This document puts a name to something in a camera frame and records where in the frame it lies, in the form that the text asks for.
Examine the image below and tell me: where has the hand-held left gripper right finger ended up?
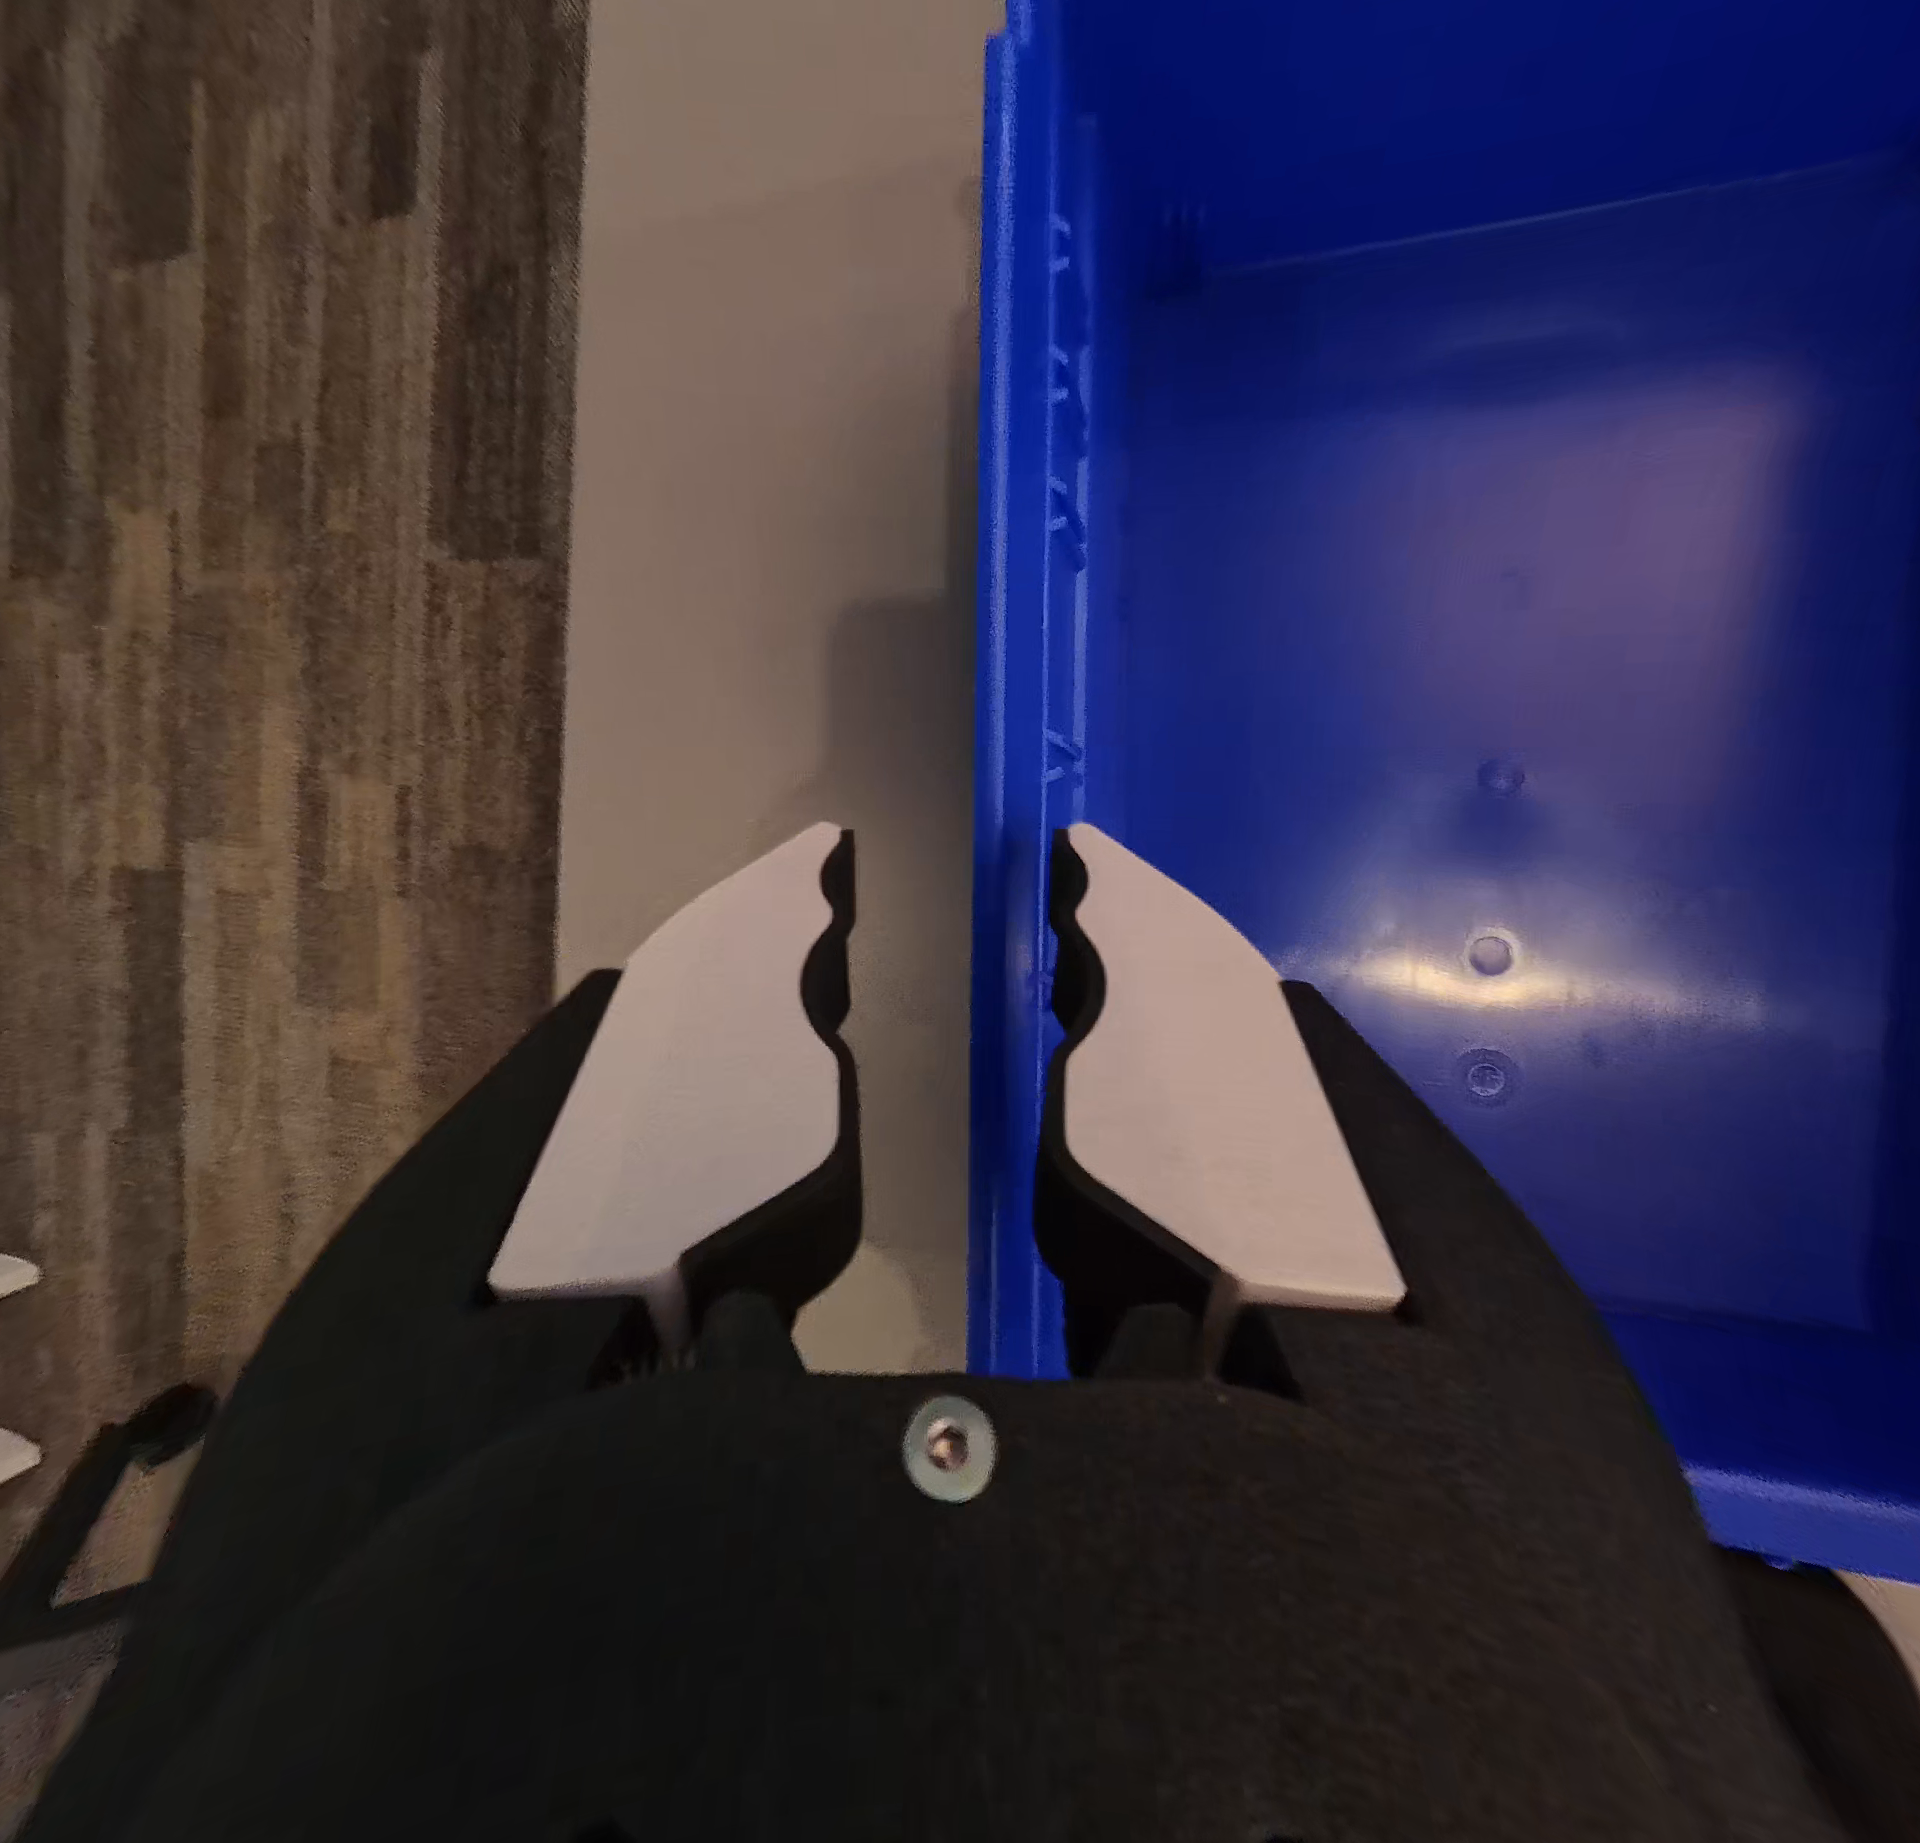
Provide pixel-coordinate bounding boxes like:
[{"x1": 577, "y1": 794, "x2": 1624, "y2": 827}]
[{"x1": 1035, "y1": 823, "x2": 1410, "y2": 1312}]

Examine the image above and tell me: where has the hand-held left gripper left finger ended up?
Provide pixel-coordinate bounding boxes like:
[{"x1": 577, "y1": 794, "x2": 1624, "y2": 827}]
[{"x1": 486, "y1": 821, "x2": 869, "y2": 1306}]

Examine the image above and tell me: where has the blue plastic bin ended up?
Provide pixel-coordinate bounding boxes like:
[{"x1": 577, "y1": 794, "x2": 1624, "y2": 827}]
[{"x1": 966, "y1": 0, "x2": 1920, "y2": 1588}]

